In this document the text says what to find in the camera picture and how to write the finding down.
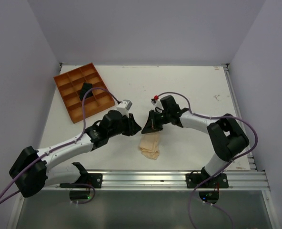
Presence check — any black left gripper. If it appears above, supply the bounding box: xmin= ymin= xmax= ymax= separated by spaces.
xmin=108 ymin=112 xmax=141 ymax=138

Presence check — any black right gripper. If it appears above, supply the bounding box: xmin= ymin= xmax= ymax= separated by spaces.
xmin=142 ymin=108 xmax=171 ymax=133

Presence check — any cream beige underwear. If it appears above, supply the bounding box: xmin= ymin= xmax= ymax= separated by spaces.
xmin=139 ymin=133 xmax=160 ymax=160

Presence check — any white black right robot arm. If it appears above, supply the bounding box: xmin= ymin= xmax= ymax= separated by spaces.
xmin=141 ymin=95 xmax=250 ymax=187

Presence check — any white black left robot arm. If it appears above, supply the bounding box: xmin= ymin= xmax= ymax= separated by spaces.
xmin=9 ymin=110 xmax=141 ymax=198

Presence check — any black rolled garment in tray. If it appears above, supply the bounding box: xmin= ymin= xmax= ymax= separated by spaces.
xmin=79 ymin=83 xmax=93 ymax=101

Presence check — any orange compartment tray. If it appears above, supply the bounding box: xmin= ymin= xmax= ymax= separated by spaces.
xmin=54 ymin=63 xmax=115 ymax=124

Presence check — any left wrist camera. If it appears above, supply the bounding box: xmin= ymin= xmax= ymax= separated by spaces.
xmin=116 ymin=100 xmax=132 ymax=117

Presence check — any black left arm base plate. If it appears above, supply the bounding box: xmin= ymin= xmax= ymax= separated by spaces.
xmin=60 ymin=173 xmax=103 ymax=188

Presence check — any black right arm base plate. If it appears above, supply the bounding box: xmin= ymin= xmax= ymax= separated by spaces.
xmin=185 ymin=172 xmax=229 ymax=188

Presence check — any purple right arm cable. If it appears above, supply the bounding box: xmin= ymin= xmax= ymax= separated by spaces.
xmin=158 ymin=92 xmax=259 ymax=229

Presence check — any aluminium mounting rail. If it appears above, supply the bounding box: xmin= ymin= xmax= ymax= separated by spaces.
xmin=18 ymin=169 xmax=272 ymax=191

